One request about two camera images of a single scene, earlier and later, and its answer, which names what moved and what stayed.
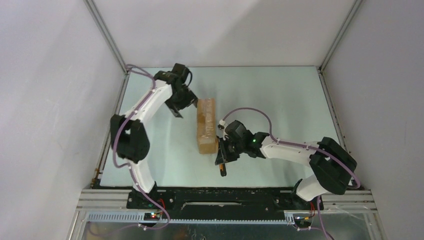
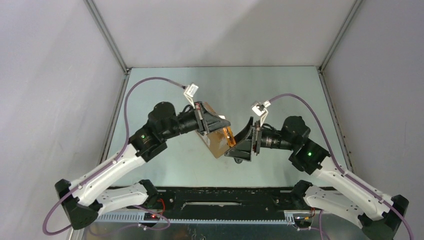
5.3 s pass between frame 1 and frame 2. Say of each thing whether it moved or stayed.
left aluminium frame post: stayed
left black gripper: moved
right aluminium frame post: stayed
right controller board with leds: stayed
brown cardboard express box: moved
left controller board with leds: stayed
